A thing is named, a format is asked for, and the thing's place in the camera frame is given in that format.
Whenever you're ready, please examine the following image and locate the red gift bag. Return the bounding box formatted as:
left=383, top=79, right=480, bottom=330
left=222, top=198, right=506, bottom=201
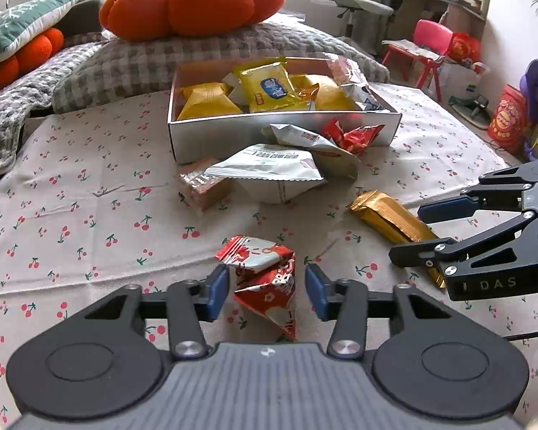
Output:
left=448, top=31, right=482, bottom=64

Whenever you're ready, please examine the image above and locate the black and white snack packet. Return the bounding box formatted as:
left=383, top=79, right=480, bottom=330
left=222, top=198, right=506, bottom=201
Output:
left=350, top=83, right=388, bottom=113

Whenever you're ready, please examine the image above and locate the black cable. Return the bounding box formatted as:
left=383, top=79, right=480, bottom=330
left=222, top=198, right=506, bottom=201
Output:
left=502, top=325, right=538, bottom=342

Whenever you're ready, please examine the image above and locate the cherry print bedsheet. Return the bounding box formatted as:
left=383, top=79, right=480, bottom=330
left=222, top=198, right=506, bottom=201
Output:
left=0, top=83, right=538, bottom=430

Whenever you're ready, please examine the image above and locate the red and white packet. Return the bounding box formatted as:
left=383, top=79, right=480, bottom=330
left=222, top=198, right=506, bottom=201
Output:
left=215, top=235, right=299, bottom=341

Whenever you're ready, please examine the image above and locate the green patterned cushion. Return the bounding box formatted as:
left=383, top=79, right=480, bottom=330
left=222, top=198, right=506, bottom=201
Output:
left=0, top=0, right=81, bottom=66

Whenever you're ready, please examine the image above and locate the clear packet brown wafer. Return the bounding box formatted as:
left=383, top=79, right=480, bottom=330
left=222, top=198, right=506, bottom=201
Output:
left=175, top=158, right=234, bottom=213

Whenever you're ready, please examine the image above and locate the white packet black print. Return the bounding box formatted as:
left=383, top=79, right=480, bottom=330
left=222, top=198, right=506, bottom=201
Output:
left=222, top=72, right=245, bottom=99

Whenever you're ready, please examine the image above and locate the white shopping bag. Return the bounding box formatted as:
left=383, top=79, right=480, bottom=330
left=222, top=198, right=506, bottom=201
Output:
left=439, top=60, right=490, bottom=104

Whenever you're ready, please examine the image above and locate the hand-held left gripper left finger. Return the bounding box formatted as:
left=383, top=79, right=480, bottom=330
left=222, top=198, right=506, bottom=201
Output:
left=78, top=263, right=231, bottom=361

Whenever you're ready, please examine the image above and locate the plain yellow snack packet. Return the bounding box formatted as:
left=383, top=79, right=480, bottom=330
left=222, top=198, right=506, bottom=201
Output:
left=291, top=74, right=359, bottom=112
left=177, top=89, right=244, bottom=121
left=179, top=82, right=231, bottom=99

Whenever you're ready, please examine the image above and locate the grey checked pillow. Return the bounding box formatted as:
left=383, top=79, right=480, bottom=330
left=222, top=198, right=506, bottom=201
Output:
left=51, top=22, right=391, bottom=114

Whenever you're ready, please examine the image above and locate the newspaper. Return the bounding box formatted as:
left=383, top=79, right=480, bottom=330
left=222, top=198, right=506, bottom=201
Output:
left=381, top=39, right=444, bottom=62

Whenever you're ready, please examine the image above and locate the pink plastic chair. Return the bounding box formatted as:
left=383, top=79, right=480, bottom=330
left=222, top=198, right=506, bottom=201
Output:
left=381, top=20, right=453, bottom=101

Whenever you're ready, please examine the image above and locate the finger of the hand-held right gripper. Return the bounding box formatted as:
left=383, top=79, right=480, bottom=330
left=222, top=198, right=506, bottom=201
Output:
left=418, top=160, right=538, bottom=225
left=389, top=212, right=538, bottom=302

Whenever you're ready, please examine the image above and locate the wooden desk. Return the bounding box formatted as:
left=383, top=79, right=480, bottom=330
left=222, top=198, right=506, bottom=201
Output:
left=386, top=0, right=495, bottom=50

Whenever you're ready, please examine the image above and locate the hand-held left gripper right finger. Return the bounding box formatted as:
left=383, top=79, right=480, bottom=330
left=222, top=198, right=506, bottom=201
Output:
left=305, top=263, right=458, bottom=361

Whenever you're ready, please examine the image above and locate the red bag gold print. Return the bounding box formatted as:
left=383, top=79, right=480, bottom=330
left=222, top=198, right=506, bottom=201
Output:
left=488, top=85, right=527, bottom=153

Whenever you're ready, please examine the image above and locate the clear pink snack packet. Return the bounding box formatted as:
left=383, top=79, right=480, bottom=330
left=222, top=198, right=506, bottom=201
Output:
left=327, top=54, right=368, bottom=87

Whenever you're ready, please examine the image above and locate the red candy packet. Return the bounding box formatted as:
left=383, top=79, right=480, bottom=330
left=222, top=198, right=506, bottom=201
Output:
left=320, top=119, right=386, bottom=157

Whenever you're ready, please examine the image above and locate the grey office chair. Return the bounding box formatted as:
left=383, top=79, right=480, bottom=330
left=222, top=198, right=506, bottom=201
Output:
left=309, top=0, right=395, bottom=41

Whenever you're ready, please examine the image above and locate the orange foil candy packet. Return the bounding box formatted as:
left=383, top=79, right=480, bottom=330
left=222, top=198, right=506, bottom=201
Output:
left=296, top=83, right=321, bottom=104

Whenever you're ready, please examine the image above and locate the purple hat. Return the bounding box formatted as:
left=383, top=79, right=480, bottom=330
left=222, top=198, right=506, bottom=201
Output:
left=518, top=59, right=538, bottom=162

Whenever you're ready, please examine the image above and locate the cardboard box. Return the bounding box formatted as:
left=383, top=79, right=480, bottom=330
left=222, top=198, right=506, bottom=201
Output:
left=167, top=56, right=403, bottom=164

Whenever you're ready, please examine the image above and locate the large white pouch grey print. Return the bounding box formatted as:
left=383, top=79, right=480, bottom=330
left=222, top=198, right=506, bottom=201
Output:
left=204, top=143, right=328, bottom=204

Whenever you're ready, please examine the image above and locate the yellow biscuit packet blue label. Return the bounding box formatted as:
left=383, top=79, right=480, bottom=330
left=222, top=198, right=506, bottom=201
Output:
left=232, top=57, right=311, bottom=114

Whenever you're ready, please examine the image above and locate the small orange pumpkin cushion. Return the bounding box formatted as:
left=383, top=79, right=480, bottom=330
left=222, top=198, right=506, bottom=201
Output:
left=0, top=28, right=66, bottom=99

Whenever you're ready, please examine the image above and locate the dark grey headboard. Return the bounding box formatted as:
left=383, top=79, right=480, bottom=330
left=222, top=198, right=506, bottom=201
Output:
left=63, top=0, right=113, bottom=39

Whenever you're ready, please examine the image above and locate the gold snack bar packet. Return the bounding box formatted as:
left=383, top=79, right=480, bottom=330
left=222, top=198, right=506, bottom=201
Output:
left=347, top=190, right=449, bottom=290

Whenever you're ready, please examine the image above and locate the large orange pumpkin cushion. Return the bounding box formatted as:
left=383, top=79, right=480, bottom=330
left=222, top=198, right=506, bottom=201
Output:
left=99, top=0, right=286, bottom=41

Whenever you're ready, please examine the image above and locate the grey checked knit blanket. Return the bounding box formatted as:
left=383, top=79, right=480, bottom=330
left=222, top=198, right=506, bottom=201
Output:
left=0, top=42, right=113, bottom=184

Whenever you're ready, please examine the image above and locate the white packet red stripe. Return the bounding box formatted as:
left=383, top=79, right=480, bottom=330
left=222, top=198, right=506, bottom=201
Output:
left=262, top=123, right=362, bottom=180

